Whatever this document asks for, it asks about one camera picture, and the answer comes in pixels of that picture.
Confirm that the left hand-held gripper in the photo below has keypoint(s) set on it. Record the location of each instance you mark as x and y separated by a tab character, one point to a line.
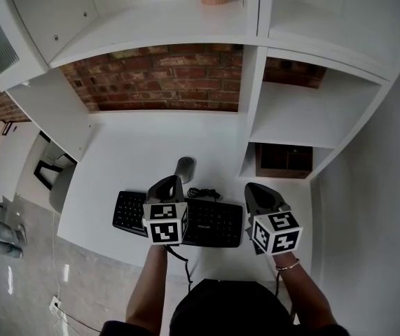
164	224

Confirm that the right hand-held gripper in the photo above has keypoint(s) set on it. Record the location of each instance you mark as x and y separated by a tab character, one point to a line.
278	233

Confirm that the grey computer mouse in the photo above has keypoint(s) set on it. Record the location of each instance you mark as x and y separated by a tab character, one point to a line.
185	168

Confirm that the person's left forearm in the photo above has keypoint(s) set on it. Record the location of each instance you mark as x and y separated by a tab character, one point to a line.
150	285

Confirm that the person's right forearm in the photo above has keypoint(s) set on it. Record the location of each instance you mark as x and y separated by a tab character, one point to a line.
304	292

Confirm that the wooden organizer box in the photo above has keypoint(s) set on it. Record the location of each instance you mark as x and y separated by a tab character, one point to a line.
283	161

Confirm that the black keyboard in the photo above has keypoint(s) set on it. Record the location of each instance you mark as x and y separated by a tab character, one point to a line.
213	222

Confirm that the white desk with drawers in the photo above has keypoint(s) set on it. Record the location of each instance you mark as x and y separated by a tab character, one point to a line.
133	145

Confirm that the person's black shirt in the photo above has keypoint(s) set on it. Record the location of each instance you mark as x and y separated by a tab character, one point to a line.
231	310

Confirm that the white power strip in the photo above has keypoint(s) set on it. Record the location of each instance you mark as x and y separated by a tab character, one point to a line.
55	303

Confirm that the white side table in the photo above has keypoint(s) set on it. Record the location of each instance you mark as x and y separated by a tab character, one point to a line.
14	159

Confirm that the white hutch shelf unit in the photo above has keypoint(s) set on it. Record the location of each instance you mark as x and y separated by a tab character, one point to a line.
150	23

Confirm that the small dark-framed panel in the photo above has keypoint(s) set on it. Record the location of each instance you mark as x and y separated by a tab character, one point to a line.
7	129

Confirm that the grey chair black frame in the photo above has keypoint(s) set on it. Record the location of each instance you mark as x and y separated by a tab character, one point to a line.
61	191

